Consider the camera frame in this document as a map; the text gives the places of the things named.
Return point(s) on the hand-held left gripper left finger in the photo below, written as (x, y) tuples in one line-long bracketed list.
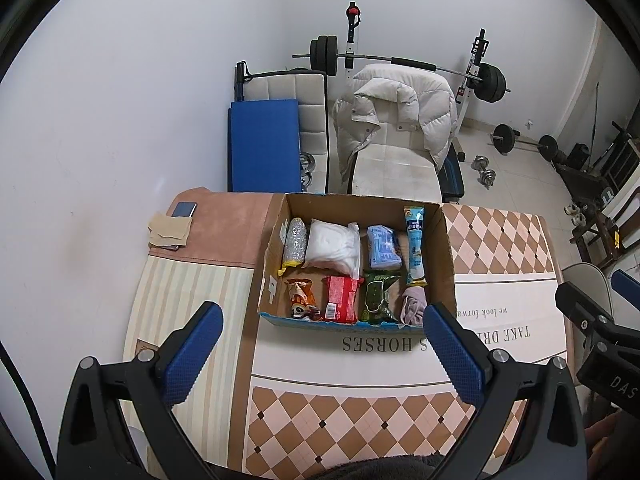
[(192, 355)]

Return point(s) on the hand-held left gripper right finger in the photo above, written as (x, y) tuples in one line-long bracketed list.
[(452, 355)]

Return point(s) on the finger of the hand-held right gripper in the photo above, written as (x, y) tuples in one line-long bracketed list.
[(629, 284), (580, 302)]

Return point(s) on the purple cloth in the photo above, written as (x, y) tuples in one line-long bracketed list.
[(412, 305)]

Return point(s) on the green snack packet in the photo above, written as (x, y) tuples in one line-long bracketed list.
[(378, 297)]

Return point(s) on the cardboard box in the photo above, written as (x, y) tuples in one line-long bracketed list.
[(445, 255)]

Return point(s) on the light blue tube packet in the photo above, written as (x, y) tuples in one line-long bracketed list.
[(415, 245)]

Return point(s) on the brown panda snack packet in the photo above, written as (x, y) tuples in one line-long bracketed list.
[(300, 300)]

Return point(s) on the red snack packet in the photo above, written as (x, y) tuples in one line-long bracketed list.
[(341, 300)]

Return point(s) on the blue tissue pack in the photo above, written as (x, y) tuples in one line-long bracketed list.
[(382, 247)]

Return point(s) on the silver yellow snack packet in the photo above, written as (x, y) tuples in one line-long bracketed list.
[(296, 242)]

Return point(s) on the white soft pouch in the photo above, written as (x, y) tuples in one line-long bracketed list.
[(330, 247)]

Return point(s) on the person's right hand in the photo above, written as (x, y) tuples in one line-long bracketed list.
[(612, 442)]

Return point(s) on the grey office chair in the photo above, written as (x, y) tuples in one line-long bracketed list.
[(587, 277)]

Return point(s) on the dark wooden chair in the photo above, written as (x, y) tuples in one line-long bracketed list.
[(607, 230)]

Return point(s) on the striped beige mat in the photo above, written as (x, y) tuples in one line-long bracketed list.
[(200, 280)]

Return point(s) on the white shoes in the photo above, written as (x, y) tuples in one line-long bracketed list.
[(576, 214)]

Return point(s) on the checked tablecloth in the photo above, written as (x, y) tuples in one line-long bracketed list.
[(350, 410)]

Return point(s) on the beige folded cloth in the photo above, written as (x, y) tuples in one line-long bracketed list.
[(167, 232)]

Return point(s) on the pink cloth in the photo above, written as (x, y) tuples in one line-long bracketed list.
[(225, 225)]

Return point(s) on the black speaker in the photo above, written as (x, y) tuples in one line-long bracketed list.
[(580, 156)]

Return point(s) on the person's dark fleece clothing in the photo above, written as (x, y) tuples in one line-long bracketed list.
[(370, 467)]

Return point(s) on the blue smartphone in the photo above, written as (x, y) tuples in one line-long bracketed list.
[(183, 209)]

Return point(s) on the chrome dumbbells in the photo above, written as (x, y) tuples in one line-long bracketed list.
[(485, 172)]

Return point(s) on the black weight bench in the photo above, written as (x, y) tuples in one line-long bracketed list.
[(452, 175)]

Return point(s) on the small floor barbell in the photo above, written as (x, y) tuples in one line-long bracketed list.
[(502, 138)]

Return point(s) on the white padded chair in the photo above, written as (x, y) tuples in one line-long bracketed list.
[(395, 170)]

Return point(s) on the chrome weight plates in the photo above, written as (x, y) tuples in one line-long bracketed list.
[(306, 170)]

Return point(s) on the blue foam pad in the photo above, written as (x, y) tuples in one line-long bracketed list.
[(262, 145)]

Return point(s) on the racked black barbell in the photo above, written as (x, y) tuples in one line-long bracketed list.
[(487, 82)]

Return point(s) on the white barbell rack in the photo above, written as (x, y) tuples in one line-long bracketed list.
[(472, 80)]

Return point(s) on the white padded jacket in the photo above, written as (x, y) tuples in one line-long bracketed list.
[(395, 105)]

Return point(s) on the white quilted folding seat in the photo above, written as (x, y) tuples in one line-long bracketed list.
[(312, 110)]

